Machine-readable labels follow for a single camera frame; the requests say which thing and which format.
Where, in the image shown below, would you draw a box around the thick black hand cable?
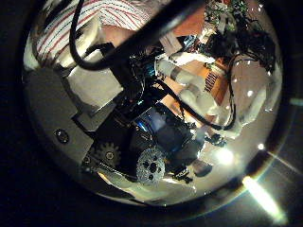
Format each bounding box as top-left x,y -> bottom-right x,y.
68,0 -> 121,71

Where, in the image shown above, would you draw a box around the small black device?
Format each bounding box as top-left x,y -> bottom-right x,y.
205,133 -> 227,148

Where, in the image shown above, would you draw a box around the small green plant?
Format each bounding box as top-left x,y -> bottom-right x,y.
204,61 -> 220,72

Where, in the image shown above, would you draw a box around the white red striped cloth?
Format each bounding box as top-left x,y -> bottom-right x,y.
29,0 -> 155,69

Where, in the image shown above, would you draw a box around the bright ceiling lamp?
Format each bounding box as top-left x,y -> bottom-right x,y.
214,147 -> 237,167

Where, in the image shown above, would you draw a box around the black computer with blue light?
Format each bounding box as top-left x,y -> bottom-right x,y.
135,105 -> 198,157

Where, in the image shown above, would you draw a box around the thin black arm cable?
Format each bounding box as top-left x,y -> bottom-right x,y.
153,55 -> 242,131

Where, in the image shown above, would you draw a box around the wooden cabinet with vents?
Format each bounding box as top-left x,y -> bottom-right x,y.
202,60 -> 230,97

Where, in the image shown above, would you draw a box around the black control box teal vents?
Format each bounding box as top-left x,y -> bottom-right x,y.
138,51 -> 167,83

